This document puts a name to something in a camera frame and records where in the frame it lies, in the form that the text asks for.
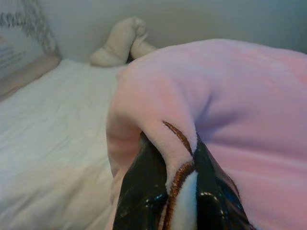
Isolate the beige plush toy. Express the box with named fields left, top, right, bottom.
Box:
left=90, top=16, right=159, bottom=68

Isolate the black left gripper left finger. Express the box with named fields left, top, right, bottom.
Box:
left=115, top=133, right=168, bottom=230

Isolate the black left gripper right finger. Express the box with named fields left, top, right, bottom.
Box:
left=194, top=141, right=255, bottom=230

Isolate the grey floral patterned pillow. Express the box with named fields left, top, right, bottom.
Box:
left=0, top=0, right=62, bottom=101

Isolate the pink plush pillow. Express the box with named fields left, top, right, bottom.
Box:
left=105, top=38, right=307, bottom=230

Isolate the white quilted mattress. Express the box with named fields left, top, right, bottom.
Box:
left=0, top=58, right=130, bottom=230

